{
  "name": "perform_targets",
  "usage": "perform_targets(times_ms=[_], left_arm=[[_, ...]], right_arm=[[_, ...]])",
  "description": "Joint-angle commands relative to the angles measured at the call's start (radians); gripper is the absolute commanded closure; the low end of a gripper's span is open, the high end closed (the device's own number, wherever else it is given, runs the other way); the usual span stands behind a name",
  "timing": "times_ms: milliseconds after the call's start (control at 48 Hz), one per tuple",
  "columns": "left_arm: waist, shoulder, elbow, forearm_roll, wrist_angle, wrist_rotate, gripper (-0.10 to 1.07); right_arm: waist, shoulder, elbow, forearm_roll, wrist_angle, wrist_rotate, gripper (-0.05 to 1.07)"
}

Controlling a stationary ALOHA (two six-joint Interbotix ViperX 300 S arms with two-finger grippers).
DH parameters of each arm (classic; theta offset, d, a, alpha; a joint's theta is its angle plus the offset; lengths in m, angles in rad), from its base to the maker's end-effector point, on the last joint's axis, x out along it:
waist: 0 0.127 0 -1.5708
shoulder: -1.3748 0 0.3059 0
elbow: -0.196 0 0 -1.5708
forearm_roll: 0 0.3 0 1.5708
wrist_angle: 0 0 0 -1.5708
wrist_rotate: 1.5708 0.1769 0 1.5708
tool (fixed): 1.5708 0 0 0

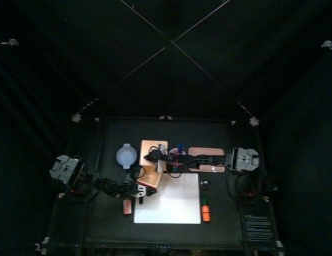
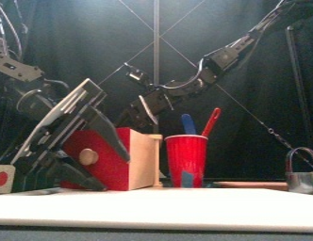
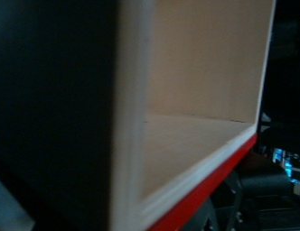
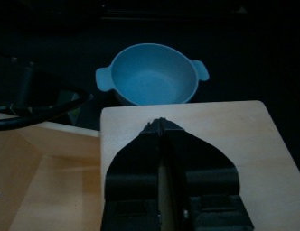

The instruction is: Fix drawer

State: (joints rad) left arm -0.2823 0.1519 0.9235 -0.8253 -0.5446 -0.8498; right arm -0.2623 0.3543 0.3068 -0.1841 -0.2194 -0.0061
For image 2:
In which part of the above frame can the red drawer with wooden knob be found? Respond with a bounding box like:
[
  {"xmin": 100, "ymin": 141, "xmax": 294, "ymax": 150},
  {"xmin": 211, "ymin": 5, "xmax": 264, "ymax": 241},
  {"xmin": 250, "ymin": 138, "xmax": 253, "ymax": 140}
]
[{"xmin": 60, "ymin": 126, "xmax": 159, "ymax": 192}]

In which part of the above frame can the blue marker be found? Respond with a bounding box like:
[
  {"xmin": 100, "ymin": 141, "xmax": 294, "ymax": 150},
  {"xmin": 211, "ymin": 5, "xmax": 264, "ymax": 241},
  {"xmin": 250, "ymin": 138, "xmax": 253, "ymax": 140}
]
[{"xmin": 181, "ymin": 113, "xmax": 199, "ymax": 136}]

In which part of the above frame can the red plastic cup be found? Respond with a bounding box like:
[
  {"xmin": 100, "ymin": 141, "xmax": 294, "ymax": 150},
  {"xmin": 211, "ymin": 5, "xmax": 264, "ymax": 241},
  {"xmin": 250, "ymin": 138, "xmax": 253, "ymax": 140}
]
[{"xmin": 164, "ymin": 134, "xmax": 210, "ymax": 188}]

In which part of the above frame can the small pink white block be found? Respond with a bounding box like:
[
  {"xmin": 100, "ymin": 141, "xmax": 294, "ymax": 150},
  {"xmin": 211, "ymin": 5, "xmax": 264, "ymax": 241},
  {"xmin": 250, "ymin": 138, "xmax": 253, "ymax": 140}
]
[{"xmin": 0, "ymin": 164, "xmax": 17, "ymax": 195}]

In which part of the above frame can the white cutting board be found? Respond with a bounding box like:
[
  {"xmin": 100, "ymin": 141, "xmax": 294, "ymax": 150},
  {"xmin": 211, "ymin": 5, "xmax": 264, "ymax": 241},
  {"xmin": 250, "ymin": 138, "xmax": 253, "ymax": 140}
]
[{"xmin": 0, "ymin": 186, "xmax": 313, "ymax": 233}]

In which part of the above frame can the pink rectangular tray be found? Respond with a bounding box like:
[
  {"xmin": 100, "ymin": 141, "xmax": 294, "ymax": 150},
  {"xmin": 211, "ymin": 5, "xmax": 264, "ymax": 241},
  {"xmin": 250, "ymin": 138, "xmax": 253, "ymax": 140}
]
[{"xmin": 214, "ymin": 181, "xmax": 289, "ymax": 191}]

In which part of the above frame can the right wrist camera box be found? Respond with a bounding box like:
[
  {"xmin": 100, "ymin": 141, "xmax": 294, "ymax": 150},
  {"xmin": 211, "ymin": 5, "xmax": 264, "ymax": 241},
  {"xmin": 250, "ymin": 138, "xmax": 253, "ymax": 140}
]
[{"xmin": 123, "ymin": 61, "xmax": 156, "ymax": 88}]

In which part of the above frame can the black looped gripper cable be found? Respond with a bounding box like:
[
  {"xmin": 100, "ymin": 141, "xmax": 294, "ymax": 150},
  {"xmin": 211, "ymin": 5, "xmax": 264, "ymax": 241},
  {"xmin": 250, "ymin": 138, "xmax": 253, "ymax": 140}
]
[{"xmin": 176, "ymin": 57, "xmax": 207, "ymax": 90}]

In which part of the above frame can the vertical metal frame pole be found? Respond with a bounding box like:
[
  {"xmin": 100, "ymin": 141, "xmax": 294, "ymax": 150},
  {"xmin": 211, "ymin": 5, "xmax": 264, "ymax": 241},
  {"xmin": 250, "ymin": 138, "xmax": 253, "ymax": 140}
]
[{"xmin": 154, "ymin": 0, "xmax": 160, "ymax": 87}]

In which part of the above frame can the black metal frame post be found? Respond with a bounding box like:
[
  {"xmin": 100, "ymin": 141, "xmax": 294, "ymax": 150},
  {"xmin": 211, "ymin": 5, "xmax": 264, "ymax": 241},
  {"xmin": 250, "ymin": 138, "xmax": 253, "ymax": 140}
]
[{"xmin": 285, "ymin": 25, "xmax": 313, "ymax": 150}]

